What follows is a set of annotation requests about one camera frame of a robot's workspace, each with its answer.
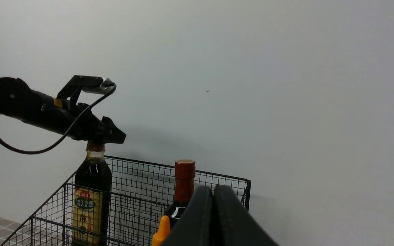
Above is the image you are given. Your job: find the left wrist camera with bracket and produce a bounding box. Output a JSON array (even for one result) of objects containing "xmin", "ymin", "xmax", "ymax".
[{"xmin": 57, "ymin": 75, "xmax": 116, "ymax": 105}]

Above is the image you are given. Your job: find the dark soy sauce bottle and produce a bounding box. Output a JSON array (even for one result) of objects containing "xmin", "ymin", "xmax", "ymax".
[{"xmin": 164, "ymin": 159, "xmax": 196, "ymax": 230}]

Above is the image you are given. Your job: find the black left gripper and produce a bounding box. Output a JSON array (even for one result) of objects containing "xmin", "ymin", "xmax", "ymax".
[{"xmin": 29, "ymin": 90, "xmax": 127, "ymax": 144}]

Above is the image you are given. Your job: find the black wire mesh rack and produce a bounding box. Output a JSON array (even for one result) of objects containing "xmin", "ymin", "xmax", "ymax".
[{"xmin": 2, "ymin": 156, "xmax": 251, "ymax": 246}]

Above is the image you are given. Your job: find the small bottle orange cap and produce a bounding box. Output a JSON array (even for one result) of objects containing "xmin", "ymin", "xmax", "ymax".
[{"xmin": 151, "ymin": 215, "xmax": 171, "ymax": 246}]

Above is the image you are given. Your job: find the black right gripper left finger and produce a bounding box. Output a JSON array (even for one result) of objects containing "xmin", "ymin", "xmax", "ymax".
[{"xmin": 161, "ymin": 186, "xmax": 214, "ymax": 246}]

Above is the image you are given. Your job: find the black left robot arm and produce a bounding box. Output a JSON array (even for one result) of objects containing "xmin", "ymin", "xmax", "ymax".
[{"xmin": 0, "ymin": 75, "xmax": 126, "ymax": 144}]

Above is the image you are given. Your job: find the black camera cable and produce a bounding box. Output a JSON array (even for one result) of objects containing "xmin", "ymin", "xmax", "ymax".
[{"xmin": 0, "ymin": 42, "xmax": 117, "ymax": 155}]

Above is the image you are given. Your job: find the vinegar bottle gold cap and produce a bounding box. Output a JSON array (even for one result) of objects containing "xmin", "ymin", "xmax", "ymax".
[{"xmin": 71, "ymin": 140, "xmax": 112, "ymax": 246}]

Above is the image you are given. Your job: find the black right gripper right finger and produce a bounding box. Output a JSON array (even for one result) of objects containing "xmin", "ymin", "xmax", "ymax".
[{"xmin": 213, "ymin": 185, "xmax": 278, "ymax": 246}]

